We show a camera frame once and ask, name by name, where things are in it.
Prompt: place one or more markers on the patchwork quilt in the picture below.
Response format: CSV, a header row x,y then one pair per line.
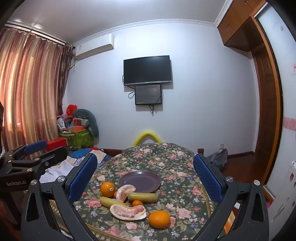
x,y
101,155

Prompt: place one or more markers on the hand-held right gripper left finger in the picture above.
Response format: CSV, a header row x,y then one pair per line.
x,y
83,178

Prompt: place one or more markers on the grey plush toy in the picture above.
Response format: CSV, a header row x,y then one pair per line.
x,y
90,118

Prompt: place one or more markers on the striped pink curtain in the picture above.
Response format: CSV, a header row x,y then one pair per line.
x,y
30,88

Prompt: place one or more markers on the green patterned box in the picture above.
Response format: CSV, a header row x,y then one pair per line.
x,y
79,138

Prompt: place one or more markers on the pale corn cob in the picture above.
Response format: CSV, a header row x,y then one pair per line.
x,y
128,212

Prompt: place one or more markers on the white air conditioner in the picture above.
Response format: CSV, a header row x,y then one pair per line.
x,y
94,47

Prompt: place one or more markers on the yellow corn cob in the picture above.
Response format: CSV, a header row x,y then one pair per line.
x,y
111,201

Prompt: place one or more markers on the white cloth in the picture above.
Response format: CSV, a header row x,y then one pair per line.
x,y
57,172

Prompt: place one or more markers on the red box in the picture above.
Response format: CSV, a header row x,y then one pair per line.
x,y
56,143

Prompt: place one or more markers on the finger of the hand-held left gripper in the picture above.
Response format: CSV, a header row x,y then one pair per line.
x,y
53,158
34,146

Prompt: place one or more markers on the red plastic bag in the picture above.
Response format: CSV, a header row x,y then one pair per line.
x,y
71,109

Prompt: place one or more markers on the grey bag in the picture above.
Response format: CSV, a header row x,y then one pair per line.
x,y
218,158

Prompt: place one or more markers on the large orange with sticker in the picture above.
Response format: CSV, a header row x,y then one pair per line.
x,y
107,189

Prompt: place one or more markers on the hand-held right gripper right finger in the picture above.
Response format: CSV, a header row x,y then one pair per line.
x,y
207,178

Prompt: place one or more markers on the small peeled pomelo piece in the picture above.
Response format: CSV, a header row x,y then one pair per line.
x,y
123,193

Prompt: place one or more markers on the black wall television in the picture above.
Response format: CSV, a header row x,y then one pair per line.
x,y
148,70

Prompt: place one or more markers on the white door with stickers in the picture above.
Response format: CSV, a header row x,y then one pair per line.
x,y
286,92

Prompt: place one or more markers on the purple plate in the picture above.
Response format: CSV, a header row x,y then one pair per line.
x,y
141,180

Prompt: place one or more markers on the wooden overhead cabinet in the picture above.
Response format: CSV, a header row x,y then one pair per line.
x,y
238,23

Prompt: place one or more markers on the floral tablecloth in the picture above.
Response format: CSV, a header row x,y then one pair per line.
x,y
180,166

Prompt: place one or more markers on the small black wall monitor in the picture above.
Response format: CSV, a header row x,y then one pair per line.
x,y
148,94

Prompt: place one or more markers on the wooden door frame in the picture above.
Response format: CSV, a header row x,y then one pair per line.
x,y
270,92

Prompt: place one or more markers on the yellow foam arch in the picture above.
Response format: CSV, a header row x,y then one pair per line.
x,y
146,134

